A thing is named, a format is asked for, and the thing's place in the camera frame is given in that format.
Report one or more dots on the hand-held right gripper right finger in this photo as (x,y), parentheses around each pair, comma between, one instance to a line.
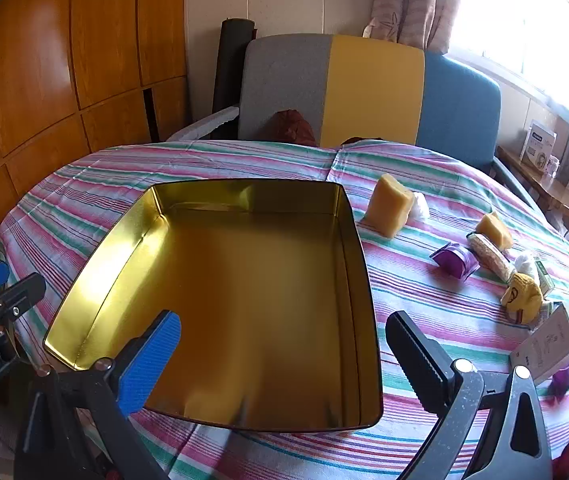
(414,350)

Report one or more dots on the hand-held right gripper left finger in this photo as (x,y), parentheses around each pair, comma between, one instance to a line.
(149,360)

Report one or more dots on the purple packet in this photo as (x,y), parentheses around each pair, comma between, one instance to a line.
(457,260)

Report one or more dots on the yellow sock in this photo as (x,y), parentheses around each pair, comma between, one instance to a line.
(519,295)

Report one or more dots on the gold tin box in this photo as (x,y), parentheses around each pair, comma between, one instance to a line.
(244,285)

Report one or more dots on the snack bar packet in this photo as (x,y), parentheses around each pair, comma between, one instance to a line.
(489,255)

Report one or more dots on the white carton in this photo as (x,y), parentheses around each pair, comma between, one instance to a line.
(549,342)

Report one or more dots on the white sock ball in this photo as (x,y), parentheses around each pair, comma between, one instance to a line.
(419,206)
(525,262)

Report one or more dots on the yellow sponge block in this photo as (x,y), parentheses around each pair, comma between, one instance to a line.
(389,205)
(495,230)

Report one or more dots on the dark purple cloth bundle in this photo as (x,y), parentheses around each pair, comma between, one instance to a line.
(562,377)

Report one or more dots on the striped tablecloth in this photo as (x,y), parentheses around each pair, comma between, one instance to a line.
(89,185)

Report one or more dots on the green and white small box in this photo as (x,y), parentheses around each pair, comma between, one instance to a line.
(544,275)

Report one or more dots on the wooden desk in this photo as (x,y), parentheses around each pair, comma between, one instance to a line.
(539,187)

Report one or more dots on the wooden wardrobe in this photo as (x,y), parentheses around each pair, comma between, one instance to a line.
(39,60)

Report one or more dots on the small white jar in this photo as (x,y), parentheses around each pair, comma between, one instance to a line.
(553,165)

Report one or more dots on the white cardboard box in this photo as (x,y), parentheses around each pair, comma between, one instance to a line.
(539,147)

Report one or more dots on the dark red cloth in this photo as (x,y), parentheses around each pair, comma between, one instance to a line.
(292,127)

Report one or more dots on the grey yellow blue chair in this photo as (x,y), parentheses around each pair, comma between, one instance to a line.
(284,85)

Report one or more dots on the black rolled mat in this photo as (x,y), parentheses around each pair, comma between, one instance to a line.
(232,60)

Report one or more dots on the window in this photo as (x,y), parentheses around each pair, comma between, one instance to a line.
(514,20)

